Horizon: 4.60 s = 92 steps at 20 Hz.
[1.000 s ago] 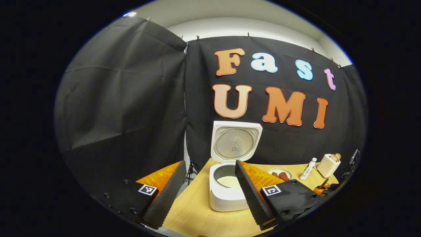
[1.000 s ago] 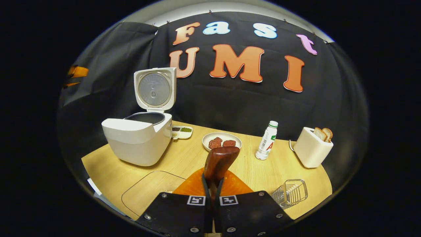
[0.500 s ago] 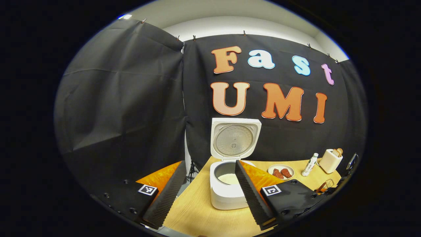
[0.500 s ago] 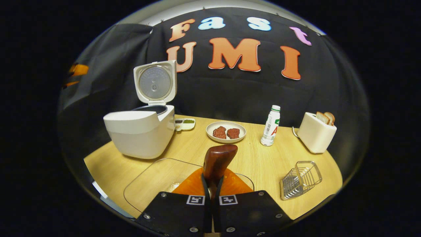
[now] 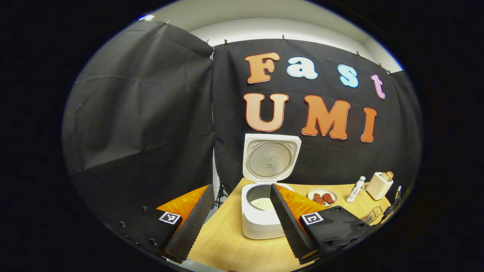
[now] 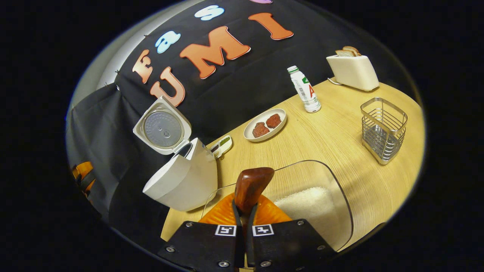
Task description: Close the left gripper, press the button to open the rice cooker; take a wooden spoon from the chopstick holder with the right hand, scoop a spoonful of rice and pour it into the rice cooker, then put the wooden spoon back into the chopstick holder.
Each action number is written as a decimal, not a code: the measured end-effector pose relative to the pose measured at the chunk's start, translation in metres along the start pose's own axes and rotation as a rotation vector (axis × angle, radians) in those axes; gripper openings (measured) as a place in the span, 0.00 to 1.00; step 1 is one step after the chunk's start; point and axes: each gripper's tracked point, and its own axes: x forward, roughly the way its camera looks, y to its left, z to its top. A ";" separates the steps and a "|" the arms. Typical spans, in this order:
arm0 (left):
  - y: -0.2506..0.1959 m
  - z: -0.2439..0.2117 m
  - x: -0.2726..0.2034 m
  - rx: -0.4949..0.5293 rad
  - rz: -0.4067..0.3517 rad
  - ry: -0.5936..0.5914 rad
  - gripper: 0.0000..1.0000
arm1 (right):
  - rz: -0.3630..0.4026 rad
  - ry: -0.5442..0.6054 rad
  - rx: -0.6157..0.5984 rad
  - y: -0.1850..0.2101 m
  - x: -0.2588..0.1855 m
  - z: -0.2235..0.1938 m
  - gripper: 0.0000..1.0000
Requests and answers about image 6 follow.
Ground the white rice cooker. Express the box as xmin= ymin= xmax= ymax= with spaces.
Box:
xmin=133 ymin=96 xmax=219 ymax=212

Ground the white toaster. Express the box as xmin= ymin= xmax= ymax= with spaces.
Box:
xmin=326 ymin=49 xmax=380 ymax=92

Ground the white drink bottle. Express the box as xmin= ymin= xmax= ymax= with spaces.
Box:
xmin=287 ymin=66 xmax=322 ymax=114

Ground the brown wooden spoon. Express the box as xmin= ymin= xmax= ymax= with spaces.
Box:
xmin=234 ymin=167 xmax=275 ymax=232

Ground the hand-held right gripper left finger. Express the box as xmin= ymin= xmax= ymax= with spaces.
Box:
xmin=157 ymin=193 xmax=245 ymax=272

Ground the clear plastic rice container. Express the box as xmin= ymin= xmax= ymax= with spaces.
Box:
xmin=200 ymin=160 xmax=354 ymax=253

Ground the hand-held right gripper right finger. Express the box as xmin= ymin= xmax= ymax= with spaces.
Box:
xmin=247 ymin=195 xmax=337 ymax=272

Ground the white oval plate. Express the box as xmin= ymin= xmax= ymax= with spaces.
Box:
xmin=244 ymin=108 xmax=287 ymax=143

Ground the black backdrop cloth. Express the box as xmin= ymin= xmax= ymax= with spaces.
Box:
xmin=66 ymin=0 xmax=416 ymax=257

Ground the metal wire chopstick holder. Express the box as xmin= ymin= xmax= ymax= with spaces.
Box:
xmin=360 ymin=97 xmax=408 ymax=166

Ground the white divided sauce dish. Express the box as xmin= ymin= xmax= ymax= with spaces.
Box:
xmin=210 ymin=135 xmax=233 ymax=159

